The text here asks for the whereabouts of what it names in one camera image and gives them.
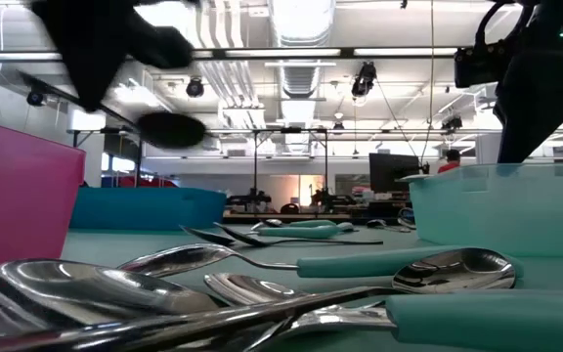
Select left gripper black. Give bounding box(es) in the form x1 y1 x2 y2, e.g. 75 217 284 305
30 0 139 111

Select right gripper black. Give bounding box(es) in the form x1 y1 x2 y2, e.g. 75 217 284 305
494 48 563 164

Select person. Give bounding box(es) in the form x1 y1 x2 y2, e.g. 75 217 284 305
436 148 462 175

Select teal plastic bin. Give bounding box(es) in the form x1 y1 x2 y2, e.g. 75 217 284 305
398 162 563 259

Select red object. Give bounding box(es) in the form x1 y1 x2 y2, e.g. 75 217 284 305
114 175 180 190

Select distant black monitor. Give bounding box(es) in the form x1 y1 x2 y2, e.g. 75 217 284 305
368 152 422 195

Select blue plastic bin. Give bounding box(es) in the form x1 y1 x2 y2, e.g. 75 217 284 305
68 187 228 232

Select pink plastic bin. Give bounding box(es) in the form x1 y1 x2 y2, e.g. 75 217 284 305
0 116 87 284

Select scattered spoons on mat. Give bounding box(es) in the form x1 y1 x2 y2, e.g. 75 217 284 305
0 224 563 352

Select distant wooden workbench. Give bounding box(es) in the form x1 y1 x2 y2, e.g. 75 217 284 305
222 210 354 226

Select black ceiling camera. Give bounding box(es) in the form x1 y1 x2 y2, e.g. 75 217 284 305
440 114 463 133
25 87 48 108
350 61 378 99
185 76 205 99

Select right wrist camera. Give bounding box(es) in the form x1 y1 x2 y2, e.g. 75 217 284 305
454 41 508 90

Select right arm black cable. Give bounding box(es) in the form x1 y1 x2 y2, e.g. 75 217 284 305
474 1 535 50

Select black overhead frame beam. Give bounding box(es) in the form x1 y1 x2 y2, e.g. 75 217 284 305
0 46 458 63

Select thin hanging cable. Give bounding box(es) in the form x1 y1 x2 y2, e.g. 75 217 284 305
420 0 437 165

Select distant black metal frame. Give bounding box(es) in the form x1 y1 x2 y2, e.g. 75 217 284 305
65 125 502 219

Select silver ventilation duct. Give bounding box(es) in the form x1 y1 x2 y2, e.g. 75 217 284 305
266 0 337 157

